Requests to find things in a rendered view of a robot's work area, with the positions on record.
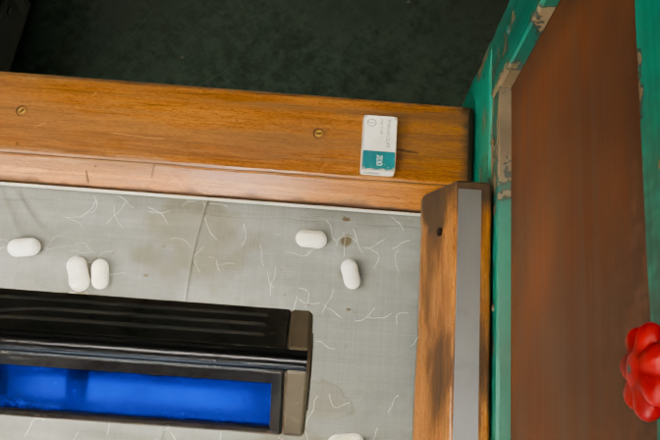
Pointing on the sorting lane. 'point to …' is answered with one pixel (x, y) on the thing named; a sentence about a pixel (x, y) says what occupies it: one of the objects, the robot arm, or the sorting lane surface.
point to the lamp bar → (154, 362)
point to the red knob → (642, 371)
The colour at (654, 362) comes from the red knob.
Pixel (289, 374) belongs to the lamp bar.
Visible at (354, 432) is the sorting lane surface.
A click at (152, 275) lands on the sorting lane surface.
